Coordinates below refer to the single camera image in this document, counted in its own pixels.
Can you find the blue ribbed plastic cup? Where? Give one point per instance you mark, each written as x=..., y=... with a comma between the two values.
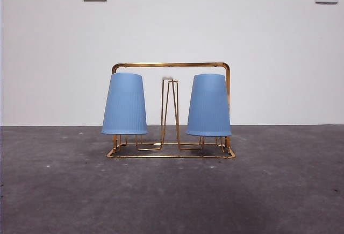
x=208, y=107
x=124, y=107

